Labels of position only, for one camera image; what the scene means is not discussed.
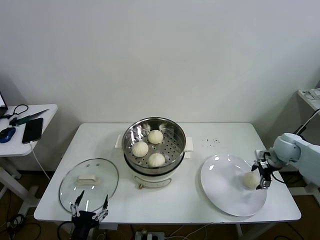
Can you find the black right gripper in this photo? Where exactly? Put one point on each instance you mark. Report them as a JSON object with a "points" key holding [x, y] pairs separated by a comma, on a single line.
{"points": [[266, 170]]}

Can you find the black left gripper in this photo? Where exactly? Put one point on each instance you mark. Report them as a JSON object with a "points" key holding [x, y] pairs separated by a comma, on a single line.
{"points": [[83, 220]]}

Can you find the white steamed baozi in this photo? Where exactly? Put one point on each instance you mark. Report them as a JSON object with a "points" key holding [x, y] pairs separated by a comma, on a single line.
{"points": [[140, 149], [156, 160], [155, 136], [248, 180]]}

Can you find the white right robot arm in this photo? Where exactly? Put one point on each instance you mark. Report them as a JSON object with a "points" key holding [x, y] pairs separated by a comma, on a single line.
{"points": [[300, 150]]}

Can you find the stainless steel steamer basket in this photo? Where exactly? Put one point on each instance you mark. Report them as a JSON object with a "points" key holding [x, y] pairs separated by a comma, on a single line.
{"points": [[172, 140]]}

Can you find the white round plate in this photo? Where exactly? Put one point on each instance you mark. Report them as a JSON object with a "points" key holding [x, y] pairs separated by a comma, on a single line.
{"points": [[220, 185]]}

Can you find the white power strip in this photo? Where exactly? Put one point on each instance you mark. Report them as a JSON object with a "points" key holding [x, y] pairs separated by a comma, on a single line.
{"points": [[150, 235]]}

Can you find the white shelf table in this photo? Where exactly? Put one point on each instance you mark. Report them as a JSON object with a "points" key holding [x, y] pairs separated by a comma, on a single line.
{"points": [[313, 106]]}

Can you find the black smartphone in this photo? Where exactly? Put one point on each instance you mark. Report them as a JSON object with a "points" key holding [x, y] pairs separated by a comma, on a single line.
{"points": [[32, 130]]}

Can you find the white side table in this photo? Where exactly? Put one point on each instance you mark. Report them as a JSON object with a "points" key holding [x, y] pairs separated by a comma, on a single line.
{"points": [[15, 150]]}

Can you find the white device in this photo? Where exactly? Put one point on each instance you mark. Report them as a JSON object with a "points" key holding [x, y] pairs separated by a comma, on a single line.
{"points": [[311, 93]]}

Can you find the green flat strip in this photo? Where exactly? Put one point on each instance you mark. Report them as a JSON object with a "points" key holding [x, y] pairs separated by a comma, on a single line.
{"points": [[27, 118]]}

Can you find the blue computer mouse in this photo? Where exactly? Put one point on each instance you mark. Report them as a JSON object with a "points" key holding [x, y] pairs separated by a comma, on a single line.
{"points": [[7, 134]]}

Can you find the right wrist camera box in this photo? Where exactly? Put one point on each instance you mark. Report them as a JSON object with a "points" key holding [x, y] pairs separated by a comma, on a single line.
{"points": [[261, 153]]}

